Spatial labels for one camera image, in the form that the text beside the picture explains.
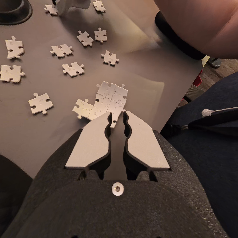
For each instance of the assembled white puzzle section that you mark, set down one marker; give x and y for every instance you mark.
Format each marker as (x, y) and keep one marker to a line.
(111, 96)

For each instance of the person's right forearm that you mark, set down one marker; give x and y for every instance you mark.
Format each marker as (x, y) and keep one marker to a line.
(195, 27)

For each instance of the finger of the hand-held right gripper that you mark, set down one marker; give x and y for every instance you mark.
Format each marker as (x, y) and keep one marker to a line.
(65, 5)

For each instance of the black round stand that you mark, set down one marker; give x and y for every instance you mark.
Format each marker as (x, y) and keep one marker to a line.
(13, 11)

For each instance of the scattered loose puzzle pieces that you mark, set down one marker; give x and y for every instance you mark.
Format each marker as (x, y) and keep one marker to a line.
(13, 46)

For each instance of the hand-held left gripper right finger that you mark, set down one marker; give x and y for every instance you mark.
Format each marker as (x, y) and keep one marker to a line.
(145, 146)

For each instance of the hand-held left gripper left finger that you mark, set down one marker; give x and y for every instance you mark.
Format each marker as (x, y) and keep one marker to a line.
(91, 145)

